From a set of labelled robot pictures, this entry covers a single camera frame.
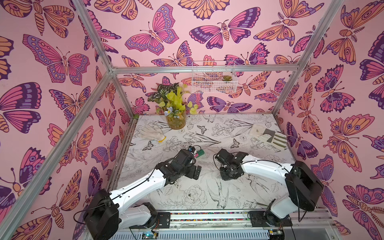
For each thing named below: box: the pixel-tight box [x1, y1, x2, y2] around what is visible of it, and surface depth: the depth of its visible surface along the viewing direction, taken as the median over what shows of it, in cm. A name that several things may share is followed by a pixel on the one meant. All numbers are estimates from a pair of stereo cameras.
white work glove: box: [138, 124, 167, 143], surface depth 112 cm
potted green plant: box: [145, 82, 199, 130], surface depth 103 cm
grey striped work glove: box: [248, 124, 288, 150], surface depth 107 cm
